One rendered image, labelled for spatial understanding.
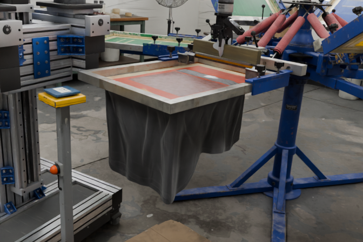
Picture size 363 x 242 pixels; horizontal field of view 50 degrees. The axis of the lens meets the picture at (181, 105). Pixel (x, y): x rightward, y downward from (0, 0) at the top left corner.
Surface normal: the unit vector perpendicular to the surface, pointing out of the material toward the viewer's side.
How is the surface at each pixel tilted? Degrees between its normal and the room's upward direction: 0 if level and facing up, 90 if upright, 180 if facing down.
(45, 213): 0
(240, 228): 0
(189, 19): 90
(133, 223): 0
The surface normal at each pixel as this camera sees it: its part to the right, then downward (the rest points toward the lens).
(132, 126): -0.69, 0.23
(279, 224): 0.04, -0.96
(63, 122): 0.72, 0.25
